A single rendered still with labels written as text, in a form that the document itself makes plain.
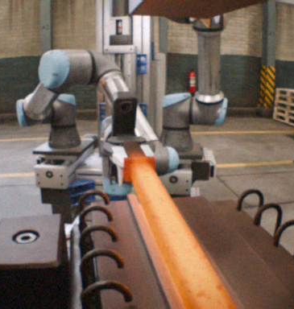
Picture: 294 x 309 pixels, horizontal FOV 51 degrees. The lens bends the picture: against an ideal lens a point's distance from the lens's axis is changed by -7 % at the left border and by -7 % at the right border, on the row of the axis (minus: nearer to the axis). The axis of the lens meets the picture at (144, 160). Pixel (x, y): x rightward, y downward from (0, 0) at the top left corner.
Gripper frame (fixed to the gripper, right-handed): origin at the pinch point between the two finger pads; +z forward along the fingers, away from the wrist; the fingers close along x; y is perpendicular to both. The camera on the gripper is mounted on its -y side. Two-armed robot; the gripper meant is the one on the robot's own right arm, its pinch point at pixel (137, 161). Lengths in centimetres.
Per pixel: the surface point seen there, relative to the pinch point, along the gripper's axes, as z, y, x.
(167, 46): -690, -48, -186
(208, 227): 17.9, 2.4, -5.1
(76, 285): 22.8, 4.7, 9.7
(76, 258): 18.1, 4.8, 9.7
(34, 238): 15.0, 3.8, 14.5
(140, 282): 26.4, 2.1, 4.2
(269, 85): -645, 32, -434
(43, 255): 19.1, 3.5, 13.0
